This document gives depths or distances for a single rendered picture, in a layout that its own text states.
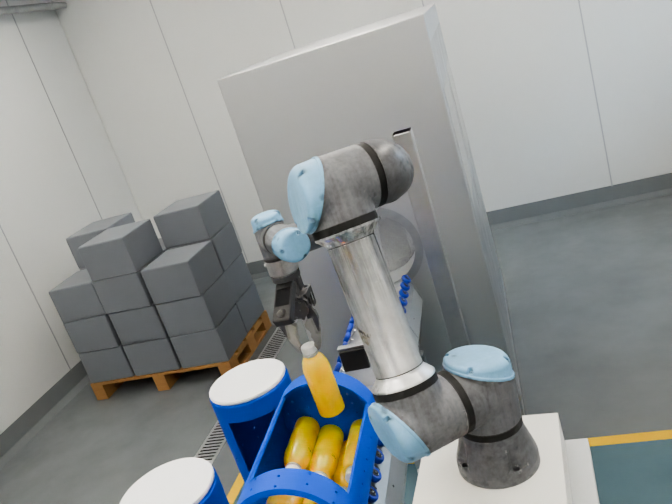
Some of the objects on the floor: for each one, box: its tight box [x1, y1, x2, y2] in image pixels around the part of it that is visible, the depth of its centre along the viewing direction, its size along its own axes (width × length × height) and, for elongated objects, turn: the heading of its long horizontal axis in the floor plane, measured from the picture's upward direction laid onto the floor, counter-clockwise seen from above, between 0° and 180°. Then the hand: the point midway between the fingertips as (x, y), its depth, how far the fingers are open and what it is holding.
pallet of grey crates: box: [48, 190, 272, 400], centre depth 511 cm, size 120×80×119 cm
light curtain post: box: [392, 127, 471, 350], centre depth 236 cm, size 6×6×170 cm
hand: (308, 347), depth 167 cm, fingers closed on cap, 4 cm apart
